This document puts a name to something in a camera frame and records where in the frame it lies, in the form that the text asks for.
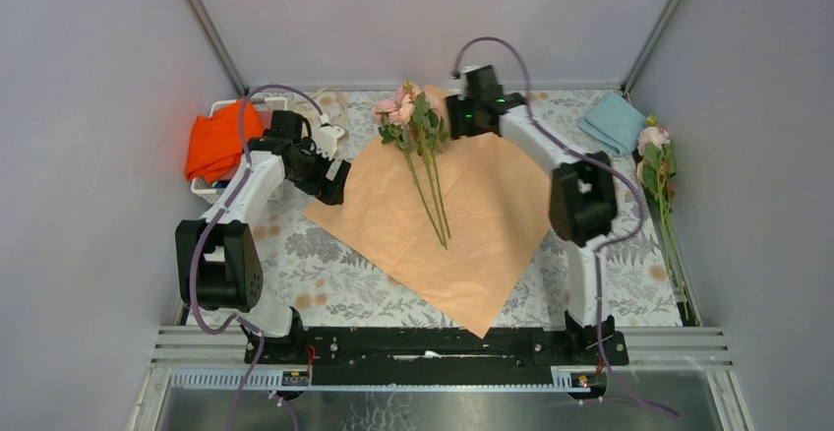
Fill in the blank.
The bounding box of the beige ribbon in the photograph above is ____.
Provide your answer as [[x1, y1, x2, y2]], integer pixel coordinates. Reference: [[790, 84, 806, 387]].
[[287, 86, 348, 126]]

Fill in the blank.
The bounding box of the white plastic basket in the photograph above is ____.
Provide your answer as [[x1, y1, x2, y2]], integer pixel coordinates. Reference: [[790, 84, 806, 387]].
[[188, 95, 288, 204]]

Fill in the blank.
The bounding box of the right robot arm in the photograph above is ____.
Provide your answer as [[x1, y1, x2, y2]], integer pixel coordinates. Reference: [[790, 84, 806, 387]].
[[446, 65, 619, 364]]

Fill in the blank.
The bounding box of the light blue cloth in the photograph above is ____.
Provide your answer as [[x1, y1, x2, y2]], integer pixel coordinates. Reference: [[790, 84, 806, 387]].
[[578, 92, 647, 156]]

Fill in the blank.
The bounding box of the fake rose stem with bud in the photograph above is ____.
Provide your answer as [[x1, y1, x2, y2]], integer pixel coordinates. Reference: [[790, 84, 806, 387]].
[[636, 114, 694, 321]]

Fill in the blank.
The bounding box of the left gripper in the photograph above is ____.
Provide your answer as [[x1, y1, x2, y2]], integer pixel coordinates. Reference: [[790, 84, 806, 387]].
[[286, 139, 349, 206]]

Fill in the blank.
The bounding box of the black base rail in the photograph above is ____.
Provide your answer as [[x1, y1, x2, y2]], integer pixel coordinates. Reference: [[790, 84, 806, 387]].
[[244, 314, 629, 387]]

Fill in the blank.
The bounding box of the pink fake rose stem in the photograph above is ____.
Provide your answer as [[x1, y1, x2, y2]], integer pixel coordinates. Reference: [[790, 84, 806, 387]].
[[388, 81, 451, 248]]

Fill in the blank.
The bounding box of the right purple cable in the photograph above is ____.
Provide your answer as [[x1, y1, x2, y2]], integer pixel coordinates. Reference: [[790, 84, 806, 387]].
[[451, 36, 682, 419]]

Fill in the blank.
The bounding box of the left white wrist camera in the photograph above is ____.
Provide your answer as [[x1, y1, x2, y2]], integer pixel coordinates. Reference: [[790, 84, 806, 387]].
[[312, 124, 349, 159]]

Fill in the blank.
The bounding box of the brown kraft wrapping paper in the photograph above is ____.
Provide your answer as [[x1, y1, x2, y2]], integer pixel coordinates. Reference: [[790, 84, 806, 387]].
[[294, 92, 565, 336]]

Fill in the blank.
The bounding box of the orange cloth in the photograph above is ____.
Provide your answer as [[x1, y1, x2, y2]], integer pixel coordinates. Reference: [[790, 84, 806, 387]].
[[184, 100, 265, 183]]

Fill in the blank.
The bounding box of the peach fake rose stem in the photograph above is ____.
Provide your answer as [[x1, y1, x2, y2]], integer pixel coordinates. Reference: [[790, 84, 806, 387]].
[[372, 92, 451, 249]]

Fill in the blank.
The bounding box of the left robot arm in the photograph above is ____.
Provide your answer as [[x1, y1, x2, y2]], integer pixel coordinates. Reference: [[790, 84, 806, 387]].
[[175, 110, 351, 363]]

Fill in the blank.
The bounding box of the floral patterned table mat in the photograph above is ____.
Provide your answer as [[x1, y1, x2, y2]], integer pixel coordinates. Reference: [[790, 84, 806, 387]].
[[187, 89, 685, 331]]

